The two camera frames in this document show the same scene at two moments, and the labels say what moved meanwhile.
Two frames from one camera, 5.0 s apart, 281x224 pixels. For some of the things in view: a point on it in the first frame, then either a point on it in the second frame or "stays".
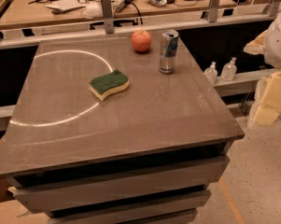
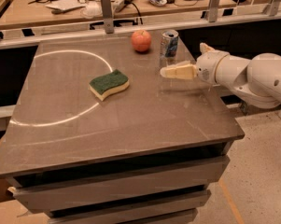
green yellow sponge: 103,86 stays
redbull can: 168,50 stays
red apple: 141,40 stays
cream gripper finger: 272,98 -> 183,70
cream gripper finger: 258,46 -> 204,49
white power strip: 119,3 stays
